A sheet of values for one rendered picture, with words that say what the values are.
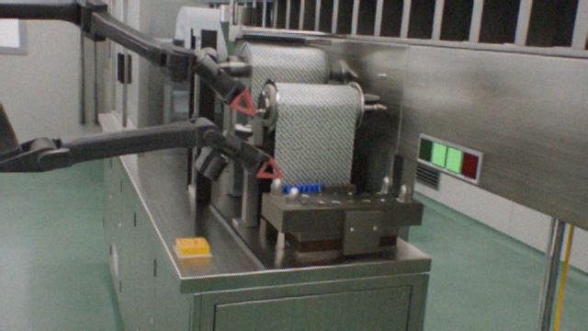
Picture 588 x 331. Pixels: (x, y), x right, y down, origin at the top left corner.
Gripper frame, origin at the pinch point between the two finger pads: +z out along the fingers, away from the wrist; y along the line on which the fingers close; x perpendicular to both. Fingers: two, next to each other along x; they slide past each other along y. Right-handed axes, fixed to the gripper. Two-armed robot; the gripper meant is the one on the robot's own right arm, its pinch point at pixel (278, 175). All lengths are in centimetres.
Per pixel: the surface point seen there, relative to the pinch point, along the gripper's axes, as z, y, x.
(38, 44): -62, -556, -28
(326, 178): 13.0, 0.2, 6.1
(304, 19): 6, -69, 54
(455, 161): 20.1, 36.6, 25.0
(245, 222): 2.2, -7.1, -16.8
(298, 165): 3.2, 0.3, 5.2
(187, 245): -16.2, 11.6, -25.9
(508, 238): 279, -201, 43
